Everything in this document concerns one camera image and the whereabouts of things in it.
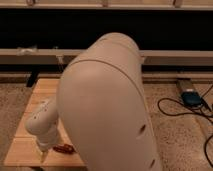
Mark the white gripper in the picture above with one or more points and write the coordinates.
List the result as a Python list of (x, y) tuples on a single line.
[(42, 151)]

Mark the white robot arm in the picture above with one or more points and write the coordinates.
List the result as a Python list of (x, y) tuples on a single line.
[(100, 101)]

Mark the grey power strip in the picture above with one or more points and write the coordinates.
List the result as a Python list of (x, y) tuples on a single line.
[(185, 85)]

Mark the blue power box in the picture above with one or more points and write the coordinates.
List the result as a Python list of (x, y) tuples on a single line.
[(191, 99)]

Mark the wooden rail bench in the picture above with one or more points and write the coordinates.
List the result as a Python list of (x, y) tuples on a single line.
[(32, 54)]

